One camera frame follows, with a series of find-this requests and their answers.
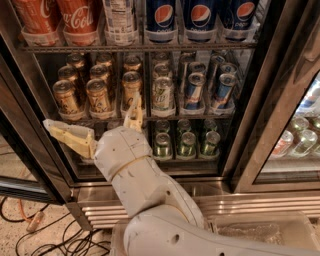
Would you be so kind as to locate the blue pepsi can middle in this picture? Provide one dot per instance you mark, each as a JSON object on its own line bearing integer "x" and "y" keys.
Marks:
{"x": 199, "y": 19}

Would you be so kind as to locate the blue energy can front left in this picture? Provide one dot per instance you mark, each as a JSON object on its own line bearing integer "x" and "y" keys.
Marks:
{"x": 193, "y": 90}

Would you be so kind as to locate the orange can middle left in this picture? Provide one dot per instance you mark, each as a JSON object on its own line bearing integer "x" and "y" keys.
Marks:
{"x": 69, "y": 73}

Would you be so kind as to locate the orange can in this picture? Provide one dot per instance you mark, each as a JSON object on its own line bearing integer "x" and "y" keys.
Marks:
{"x": 69, "y": 73}
{"x": 64, "y": 93}

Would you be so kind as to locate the clear bin pink contents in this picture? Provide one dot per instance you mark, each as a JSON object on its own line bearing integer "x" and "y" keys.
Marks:
{"x": 117, "y": 244}

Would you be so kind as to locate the blue pepsi can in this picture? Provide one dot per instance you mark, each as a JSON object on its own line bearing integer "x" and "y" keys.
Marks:
{"x": 199, "y": 19}
{"x": 160, "y": 16}
{"x": 237, "y": 17}

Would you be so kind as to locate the white label bottle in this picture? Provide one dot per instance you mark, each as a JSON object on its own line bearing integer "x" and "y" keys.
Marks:
{"x": 121, "y": 25}

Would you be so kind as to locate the green can front right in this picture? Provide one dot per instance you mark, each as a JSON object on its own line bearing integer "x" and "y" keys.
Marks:
{"x": 209, "y": 144}

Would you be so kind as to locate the stainless steel fridge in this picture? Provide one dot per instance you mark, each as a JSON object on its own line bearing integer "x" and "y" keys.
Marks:
{"x": 233, "y": 183}

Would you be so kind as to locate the clear bin right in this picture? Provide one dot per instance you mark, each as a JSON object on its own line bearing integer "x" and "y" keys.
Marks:
{"x": 288, "y": 229}

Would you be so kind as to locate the red cola bottle left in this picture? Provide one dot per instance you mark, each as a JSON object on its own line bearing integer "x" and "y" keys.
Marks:
{"x": 39, "y": 16}

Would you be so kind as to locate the orange can front left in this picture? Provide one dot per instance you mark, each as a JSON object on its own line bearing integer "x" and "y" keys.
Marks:
{"x": 64, "y": 93}

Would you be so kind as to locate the blue energy can front right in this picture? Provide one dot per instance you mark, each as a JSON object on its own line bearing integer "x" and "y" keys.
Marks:
{"x": 224, "y": 89}

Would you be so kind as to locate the green white soda can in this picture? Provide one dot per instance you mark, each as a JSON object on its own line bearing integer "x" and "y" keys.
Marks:
{"x": 162, "y": 97}

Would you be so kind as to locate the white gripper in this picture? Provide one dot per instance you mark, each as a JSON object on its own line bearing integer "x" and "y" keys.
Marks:
{"x": 120, "y": 150}

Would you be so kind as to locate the orange can column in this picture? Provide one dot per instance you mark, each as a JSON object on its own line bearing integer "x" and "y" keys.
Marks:
{"x": 98, "y": 96}
{"x": 131, "y": 83}
{"x": 100, "y": 71}

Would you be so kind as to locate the red cola bottle right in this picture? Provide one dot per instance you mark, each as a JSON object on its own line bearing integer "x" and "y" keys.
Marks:
{"x": 80, "y": 21}

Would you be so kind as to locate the blue pepsi can right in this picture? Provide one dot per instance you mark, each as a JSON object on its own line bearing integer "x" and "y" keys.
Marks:
{"x": 237, "y": 17}

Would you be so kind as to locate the green can front middle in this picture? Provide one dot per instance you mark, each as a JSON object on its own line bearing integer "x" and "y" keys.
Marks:
{"x": 187, "y": 146}

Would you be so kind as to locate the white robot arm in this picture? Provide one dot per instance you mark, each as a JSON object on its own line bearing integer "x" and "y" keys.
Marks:
{"x": 164, "y": 219}

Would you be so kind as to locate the blue energy can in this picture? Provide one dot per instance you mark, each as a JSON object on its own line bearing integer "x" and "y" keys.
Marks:
{"x": 193, "y": 90}
{"x": 224, "y": 89}

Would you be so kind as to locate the red cola bottle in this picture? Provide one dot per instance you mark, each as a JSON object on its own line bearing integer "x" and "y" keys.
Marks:
{"x": 39, "y": 16}
{"x": 80, "y": 21}

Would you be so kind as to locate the blue pepsi can left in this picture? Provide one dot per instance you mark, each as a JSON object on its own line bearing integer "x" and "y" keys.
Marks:
{"x": 160, "y": 16}

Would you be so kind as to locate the green can front left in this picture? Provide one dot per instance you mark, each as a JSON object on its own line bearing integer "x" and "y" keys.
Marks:
{"x": 163, "y": 146}

